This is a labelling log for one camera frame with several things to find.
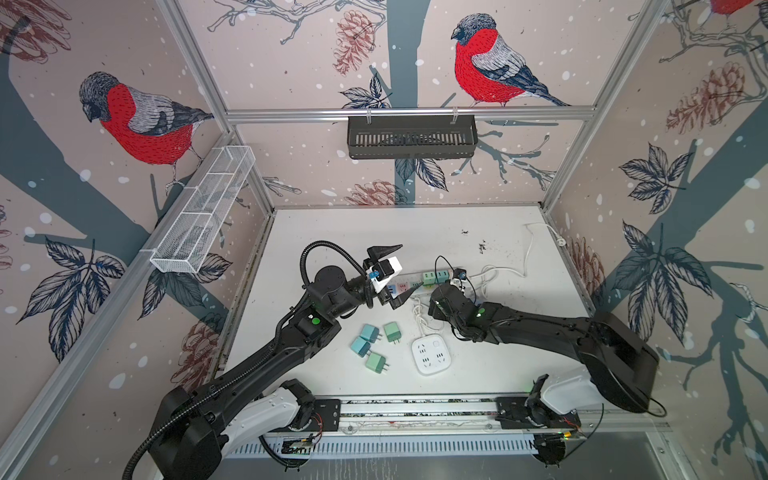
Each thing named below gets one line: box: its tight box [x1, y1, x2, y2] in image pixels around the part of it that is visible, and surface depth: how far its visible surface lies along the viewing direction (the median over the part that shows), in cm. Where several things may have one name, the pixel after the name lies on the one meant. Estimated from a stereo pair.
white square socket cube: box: [411, 334, 452, 375], surface depth 83 cm
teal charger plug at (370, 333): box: [359, 324, 383, 343], surface depth 88 cm
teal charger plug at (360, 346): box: [350, 336, 371, 358], surface depth 85 cm
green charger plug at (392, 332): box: [383, 321, 402, 345], surface depth 88 cm
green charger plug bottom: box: [365, 352, 389, 374], surface depth 83 cm
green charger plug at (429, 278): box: [422, 272, 436, 286], surface depth 94 cm
